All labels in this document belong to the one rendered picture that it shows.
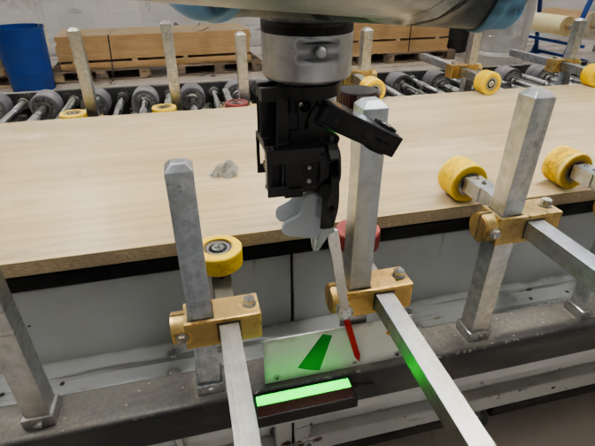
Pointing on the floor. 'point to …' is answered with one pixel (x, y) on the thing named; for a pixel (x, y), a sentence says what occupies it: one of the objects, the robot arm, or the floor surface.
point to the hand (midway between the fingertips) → (320, 240)
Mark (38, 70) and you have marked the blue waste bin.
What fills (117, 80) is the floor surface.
